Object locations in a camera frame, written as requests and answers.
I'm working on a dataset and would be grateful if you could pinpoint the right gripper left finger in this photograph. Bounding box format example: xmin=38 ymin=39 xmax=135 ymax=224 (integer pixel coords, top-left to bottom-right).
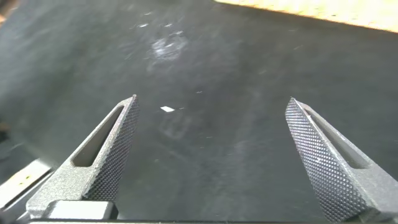
xmin=25 ymin=95 xmax=141 ymax=221

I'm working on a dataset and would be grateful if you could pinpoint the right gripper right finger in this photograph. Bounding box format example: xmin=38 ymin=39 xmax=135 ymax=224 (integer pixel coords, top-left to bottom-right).
xmin=284 ymin=97 xmax=398 ymax=223

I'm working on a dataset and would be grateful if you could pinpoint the wicker basket with brown handles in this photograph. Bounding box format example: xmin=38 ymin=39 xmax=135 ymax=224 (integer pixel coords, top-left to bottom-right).
xmin=214 ymin=0 xmax=398 ymax=34

